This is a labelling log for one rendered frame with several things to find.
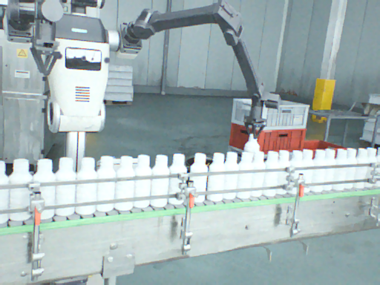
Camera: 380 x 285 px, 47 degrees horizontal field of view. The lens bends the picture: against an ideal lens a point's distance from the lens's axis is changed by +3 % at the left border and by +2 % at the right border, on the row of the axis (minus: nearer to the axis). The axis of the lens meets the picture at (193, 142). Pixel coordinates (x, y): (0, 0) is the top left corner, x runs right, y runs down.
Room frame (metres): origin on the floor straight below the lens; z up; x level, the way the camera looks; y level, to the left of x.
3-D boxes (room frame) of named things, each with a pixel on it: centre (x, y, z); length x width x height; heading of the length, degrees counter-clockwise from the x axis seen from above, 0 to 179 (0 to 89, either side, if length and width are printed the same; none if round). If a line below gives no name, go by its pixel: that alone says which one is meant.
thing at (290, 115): (4.04, -0.69, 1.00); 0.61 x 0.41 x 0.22; 127
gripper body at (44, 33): (1.32, 0.46, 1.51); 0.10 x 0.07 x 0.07; 30
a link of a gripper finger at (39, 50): (1.30, 0.45, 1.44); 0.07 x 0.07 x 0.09; 30
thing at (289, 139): (4.04, -0.70, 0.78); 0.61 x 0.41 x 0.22; 126
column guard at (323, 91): (11.27, -3.21, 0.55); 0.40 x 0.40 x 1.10; 30
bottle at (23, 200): (1.15, 0.46, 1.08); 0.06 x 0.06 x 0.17
